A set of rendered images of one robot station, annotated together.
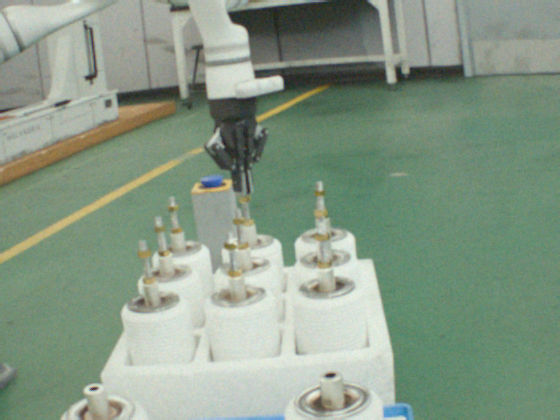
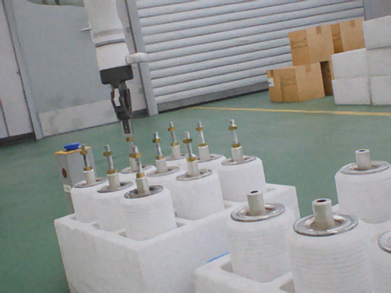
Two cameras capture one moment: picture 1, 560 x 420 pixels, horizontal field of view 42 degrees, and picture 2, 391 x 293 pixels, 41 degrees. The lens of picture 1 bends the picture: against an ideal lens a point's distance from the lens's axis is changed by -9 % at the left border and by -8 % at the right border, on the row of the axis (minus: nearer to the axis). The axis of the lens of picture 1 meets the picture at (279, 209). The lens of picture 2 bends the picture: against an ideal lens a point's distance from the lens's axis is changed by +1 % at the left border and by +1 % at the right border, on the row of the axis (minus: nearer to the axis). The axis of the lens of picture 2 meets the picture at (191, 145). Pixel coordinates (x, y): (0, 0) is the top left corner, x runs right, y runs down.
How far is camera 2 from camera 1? 0.73 m
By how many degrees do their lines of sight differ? 38
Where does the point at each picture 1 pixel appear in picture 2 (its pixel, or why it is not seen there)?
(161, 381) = (179, 240)
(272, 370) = not seen: hidden behind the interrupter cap
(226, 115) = (121, 78)
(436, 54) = (12, 127)
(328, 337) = (256, 185)
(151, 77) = not seen: outside the picture
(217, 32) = (110, 19)
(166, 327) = (167, 201)
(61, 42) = not seen: outside the picture
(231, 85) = (123, 57)
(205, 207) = (76, 162)
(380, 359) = (290, 190)
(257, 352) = (220, 206)
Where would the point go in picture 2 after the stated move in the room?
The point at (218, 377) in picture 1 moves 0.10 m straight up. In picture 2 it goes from (212, 225) to (202, 173)
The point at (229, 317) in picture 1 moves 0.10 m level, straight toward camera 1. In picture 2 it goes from (205, 183) to (245, 185)
